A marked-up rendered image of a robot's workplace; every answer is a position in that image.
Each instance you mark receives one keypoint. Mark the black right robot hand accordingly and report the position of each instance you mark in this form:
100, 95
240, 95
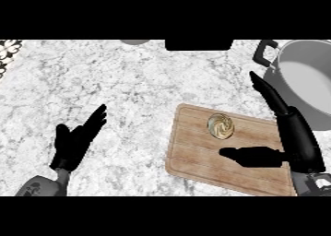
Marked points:
298, 144

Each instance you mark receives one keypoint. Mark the swirled cream cupcake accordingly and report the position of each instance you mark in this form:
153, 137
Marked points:
221, 126

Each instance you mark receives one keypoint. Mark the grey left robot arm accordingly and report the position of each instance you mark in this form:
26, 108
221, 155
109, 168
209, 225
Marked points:
45, 185

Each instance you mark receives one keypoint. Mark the wooden cutting board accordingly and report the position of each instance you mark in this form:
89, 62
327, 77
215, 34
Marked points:
222, 153

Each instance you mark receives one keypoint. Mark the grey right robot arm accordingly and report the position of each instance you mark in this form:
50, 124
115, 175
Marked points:
315, 184

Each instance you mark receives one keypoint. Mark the grey round object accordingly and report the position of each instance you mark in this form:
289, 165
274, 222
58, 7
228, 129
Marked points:
135, 41

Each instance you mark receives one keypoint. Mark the black and white patterned tile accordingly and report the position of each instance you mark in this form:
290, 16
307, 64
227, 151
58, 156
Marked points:
2, 58

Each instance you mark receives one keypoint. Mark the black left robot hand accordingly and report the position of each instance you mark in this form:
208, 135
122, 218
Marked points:
75, 143

